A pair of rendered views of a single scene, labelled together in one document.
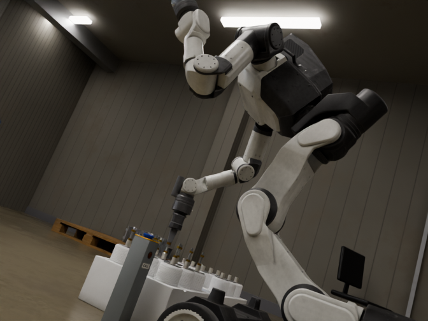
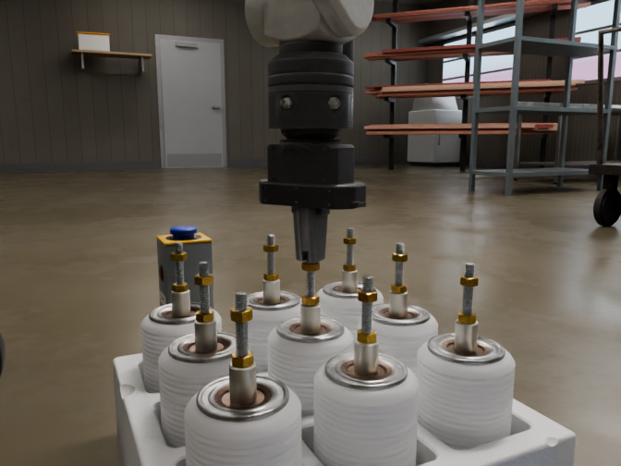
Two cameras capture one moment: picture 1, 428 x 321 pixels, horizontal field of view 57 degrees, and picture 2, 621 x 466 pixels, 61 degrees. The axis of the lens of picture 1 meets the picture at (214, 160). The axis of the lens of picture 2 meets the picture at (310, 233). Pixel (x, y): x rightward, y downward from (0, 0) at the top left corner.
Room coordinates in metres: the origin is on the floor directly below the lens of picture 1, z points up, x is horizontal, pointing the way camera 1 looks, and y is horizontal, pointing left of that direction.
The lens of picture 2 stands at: (2.11, -0.39, 0.46)
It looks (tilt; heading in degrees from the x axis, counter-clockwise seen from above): 10 degrees down; 126
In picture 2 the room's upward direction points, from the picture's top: straight up
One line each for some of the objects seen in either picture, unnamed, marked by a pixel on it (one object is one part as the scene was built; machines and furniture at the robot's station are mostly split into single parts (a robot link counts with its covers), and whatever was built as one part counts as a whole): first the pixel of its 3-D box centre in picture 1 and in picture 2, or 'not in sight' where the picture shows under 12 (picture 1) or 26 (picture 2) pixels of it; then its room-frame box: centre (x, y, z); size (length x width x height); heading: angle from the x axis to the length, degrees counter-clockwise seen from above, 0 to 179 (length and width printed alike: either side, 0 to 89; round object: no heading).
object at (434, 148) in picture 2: not in sight; (434, 125); (-1.93, 8.95, 0.74); 0.83 x 0.68 x 1.48; 150
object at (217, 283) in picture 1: (215, 296); not in sight; (2.10, -0.25, 0.16); 0.10 x 0.10 x 0.18
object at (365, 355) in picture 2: not in sight; (366, 357); (1.88, 0.01, 0.26); 0.02 x 0.02 x 0.03
